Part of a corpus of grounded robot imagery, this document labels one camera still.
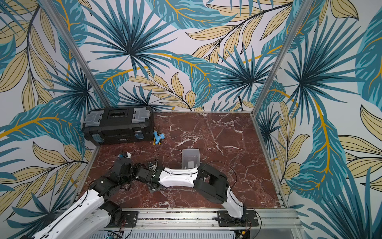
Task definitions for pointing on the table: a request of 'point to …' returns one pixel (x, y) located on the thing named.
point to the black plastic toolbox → (118, 125)
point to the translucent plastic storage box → (190, 159)
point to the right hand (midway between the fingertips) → (155, 184)
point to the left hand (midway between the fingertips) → (143, 169)
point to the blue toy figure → (157, 138)
